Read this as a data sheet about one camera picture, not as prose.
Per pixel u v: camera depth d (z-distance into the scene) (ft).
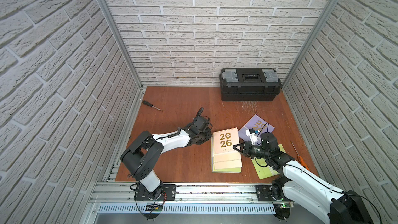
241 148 2.55
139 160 1.47
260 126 3.21
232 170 2.60
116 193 2.49
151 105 3.52
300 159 2.73
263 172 2.62
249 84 3.22
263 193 2.43
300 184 1.74
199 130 2.29
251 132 2.55
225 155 2.61
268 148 2.13
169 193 2.40
